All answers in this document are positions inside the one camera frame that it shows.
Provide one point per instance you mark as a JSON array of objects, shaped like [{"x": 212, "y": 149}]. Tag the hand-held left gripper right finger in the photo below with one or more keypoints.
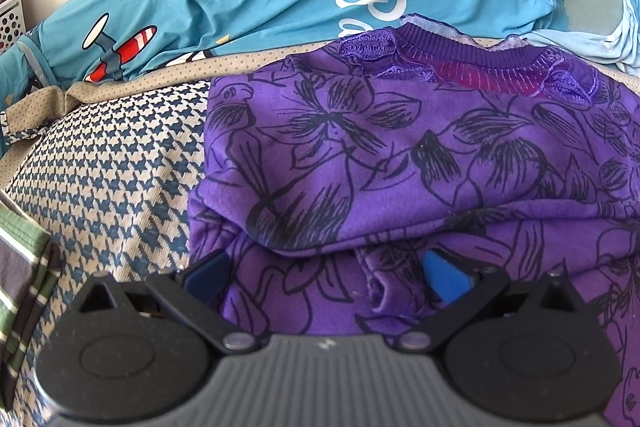
[{"x": 442, "y": 274}]

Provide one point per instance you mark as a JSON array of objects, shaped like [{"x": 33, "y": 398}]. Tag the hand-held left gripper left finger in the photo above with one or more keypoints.
[{"x": 210, "y": 272}]

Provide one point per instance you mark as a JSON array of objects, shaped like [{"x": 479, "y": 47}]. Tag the purple floral shirt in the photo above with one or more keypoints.
[{"x": 375, "y": 157}]

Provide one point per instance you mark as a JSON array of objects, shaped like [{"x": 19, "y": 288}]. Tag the houndstooth bed blanket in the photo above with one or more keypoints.
[{"x": 125, "y": 167}]

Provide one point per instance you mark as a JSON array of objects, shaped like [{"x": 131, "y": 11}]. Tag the green striped folded shirt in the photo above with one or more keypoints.
[{"x": 20, "y": 267}]

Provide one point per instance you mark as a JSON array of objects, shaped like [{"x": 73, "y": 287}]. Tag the light blue cloth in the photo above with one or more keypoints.
[{"x": 575, "y": 44}]

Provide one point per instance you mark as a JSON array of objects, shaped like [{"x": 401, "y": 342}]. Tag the teal triangle print cloth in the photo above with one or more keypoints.
[{"x": 20, "y": 82}]

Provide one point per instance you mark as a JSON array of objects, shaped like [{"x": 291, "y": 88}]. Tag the white perforated basket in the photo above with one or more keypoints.
[{"x": 10, "y": 22}]

